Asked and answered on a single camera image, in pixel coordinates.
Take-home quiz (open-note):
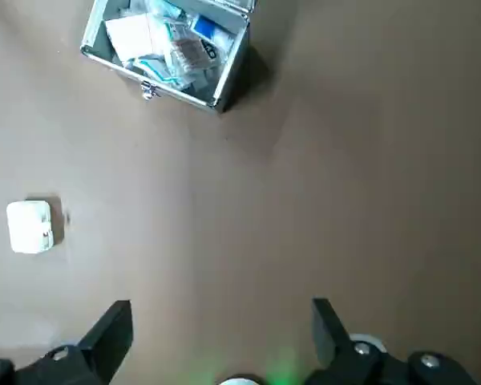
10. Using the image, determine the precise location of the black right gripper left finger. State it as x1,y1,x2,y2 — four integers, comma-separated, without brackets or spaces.
0,298,134,385

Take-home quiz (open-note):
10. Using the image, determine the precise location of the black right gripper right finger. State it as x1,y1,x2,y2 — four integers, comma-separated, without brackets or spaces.
310,297,481,385

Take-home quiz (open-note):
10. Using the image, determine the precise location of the small white medicine box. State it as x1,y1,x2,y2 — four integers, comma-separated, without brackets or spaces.
6,199,54,255

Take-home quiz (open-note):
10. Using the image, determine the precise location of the small blue and white box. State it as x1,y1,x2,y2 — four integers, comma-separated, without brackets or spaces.
192,14,221,41

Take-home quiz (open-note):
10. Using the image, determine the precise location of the teal striped mask packet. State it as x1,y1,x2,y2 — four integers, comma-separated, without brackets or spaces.
122,55,196,87

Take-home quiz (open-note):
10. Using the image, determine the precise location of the silver aluminium first-aid case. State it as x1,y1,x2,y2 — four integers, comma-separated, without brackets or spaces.
79,0,254,116

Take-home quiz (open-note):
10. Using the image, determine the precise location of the clear cotton swab packet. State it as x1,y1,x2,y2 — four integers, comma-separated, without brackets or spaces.
170,35,220,71

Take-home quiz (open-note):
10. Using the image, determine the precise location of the white paper packet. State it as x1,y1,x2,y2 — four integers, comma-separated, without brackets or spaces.
103,10,172,63

